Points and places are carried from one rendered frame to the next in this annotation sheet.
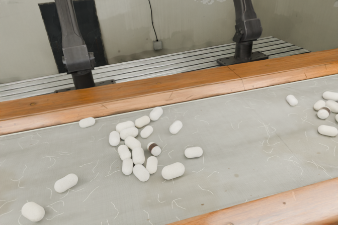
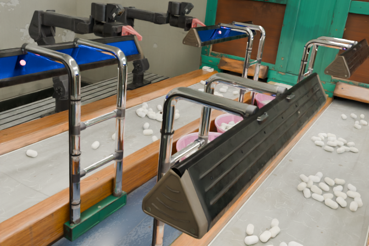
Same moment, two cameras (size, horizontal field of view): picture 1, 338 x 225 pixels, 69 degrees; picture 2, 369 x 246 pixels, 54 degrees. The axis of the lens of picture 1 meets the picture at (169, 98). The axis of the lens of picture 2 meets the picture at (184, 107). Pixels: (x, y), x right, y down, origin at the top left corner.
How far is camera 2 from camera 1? 1.25 m
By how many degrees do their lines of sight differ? 44
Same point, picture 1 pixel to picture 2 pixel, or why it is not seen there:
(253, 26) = (145, 63)
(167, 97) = (140, 99)
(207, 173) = (185, 116)
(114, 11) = not seen: outside the picture
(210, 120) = not seen: hidden behind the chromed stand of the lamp
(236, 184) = (195, 116)
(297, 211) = (217, 113)
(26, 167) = not seen: hidden behind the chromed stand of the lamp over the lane
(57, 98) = (88, 106)
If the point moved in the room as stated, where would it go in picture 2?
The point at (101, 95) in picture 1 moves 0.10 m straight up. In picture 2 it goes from (110, 102) to (111, 79)
